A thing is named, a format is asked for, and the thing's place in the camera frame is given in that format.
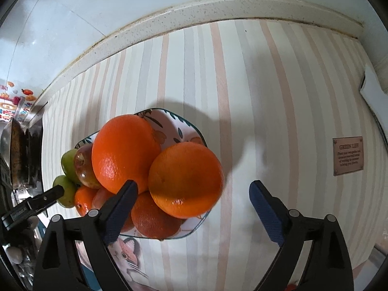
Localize white folded towel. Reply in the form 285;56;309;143
359;64;388;119

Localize colourful wall stickers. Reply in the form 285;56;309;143
0;80;37;122

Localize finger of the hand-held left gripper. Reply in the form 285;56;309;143
26;186;65;216

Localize large orange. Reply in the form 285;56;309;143
91;114;162;195

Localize steel wok with lid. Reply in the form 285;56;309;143
1;118;26;188

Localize reddish brown apple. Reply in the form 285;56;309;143
73;144;102;189

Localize striped cat print tablecloth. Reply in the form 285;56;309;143
39;18;388;291

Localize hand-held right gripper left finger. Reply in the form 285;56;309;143
33;180;139;291

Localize floral oval plate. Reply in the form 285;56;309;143
74;108;211;239

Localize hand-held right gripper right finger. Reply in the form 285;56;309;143
249;180;355;291

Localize small dark orange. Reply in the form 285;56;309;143
131;191;184;238

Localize green apple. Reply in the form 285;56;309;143
61;149;82;185
52;175;78;208

